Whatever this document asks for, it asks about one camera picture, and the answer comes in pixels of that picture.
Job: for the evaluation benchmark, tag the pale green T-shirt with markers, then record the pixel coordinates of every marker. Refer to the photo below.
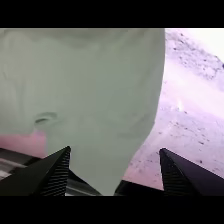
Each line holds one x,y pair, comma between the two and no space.
93,86

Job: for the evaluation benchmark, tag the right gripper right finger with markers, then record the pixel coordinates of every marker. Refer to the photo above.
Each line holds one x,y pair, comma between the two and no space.
186,176

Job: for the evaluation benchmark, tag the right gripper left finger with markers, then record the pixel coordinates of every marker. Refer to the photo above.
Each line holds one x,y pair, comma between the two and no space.
46,176

